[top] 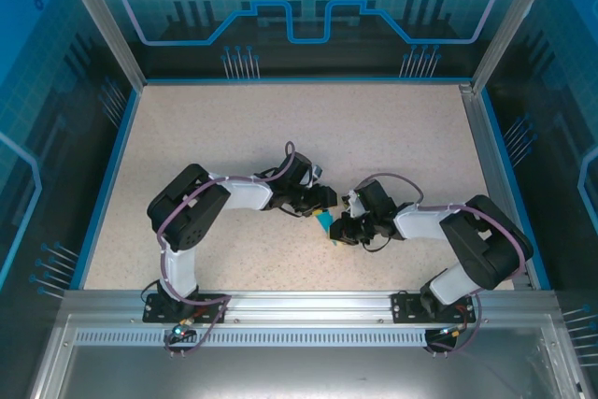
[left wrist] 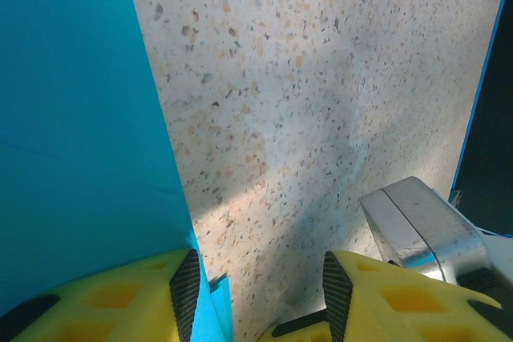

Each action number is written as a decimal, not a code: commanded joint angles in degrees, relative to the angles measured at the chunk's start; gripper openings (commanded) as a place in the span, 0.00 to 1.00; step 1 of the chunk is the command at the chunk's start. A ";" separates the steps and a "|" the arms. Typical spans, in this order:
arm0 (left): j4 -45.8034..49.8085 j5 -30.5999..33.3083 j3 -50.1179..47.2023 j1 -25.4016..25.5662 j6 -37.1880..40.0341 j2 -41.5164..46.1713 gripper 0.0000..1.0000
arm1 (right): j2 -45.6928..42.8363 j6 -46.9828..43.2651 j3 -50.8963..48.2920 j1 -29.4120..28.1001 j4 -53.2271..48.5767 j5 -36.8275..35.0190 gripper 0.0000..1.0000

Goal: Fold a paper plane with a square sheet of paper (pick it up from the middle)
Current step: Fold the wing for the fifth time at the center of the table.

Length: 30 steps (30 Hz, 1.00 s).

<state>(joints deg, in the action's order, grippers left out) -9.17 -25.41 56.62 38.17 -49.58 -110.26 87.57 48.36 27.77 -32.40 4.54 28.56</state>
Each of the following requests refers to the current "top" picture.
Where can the blue cloth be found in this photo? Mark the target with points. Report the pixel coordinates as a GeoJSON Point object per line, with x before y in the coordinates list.
{"type": "Point", "coordinates": [323, 221]}

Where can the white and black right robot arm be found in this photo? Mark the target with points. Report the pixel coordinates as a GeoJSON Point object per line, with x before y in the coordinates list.
{"type": "Point", "coordinates": [425, 223]}

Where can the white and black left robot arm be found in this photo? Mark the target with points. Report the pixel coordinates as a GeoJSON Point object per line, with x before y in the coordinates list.
{"type": "Point", "coordinates": [247, 193]}

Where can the small connector with green light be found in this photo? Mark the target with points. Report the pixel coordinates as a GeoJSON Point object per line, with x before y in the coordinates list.
{"type": "Point", "coordinates": [180, 332]}
{"type": "Point", "coordinates": [452, 330]}

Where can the aluminium mounting rail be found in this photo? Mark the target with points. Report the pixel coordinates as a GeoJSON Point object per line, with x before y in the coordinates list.
{"type": "Point", "coordinates": [308, 305]}

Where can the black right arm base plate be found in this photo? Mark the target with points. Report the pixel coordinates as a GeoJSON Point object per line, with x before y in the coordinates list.
{"type": "Point", "coordinates": [402, 308]}

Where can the aluminium side rail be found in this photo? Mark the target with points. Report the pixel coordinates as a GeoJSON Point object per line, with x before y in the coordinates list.
{"type": "Point", "coordinates": [488, 161]}

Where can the metal sheet frame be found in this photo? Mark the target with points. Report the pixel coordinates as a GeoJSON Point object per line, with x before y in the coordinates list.
{"type": "Point", "coordinates": [299, 371]}

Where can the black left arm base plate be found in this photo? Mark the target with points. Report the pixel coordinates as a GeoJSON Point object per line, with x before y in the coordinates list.
{"type": "Point", "coordinates": [152, 315]}

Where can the aluminium frame post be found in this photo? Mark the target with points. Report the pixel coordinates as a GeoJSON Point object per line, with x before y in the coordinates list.
{"type": "Point", "coordinates": [513, 20]}
{"type": "Point", "coordinates": [111, 30]}

